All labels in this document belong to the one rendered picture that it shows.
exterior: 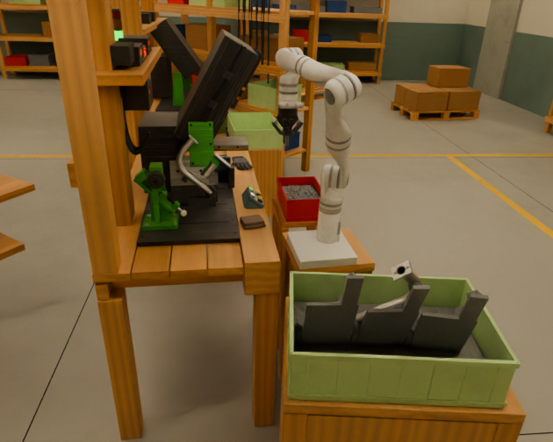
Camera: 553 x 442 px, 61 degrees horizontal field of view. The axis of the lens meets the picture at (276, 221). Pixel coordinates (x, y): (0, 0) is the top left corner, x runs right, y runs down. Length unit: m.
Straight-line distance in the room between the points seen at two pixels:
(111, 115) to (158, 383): 1.37
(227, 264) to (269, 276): 0.17
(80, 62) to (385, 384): 1.28
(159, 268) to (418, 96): 6.57
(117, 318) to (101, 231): 0.38
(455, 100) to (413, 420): 7.18
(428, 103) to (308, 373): 7.01
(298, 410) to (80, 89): 1.15
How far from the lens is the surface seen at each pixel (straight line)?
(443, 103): 8.25
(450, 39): 12.26
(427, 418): 1.50
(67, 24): 1.58
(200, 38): 5.75
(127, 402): 2.25
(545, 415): 2.82
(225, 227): 2.05
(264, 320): 1.97
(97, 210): 1.72
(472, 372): 1.44
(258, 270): 1.82
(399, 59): 11.87
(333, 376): 1.37
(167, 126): 2.32
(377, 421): 1.48
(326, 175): 1.84
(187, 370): 2.67
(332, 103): 1.57
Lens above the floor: 1.84
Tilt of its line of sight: 26 degrees down
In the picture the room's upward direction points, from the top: 2 degrees clockwise
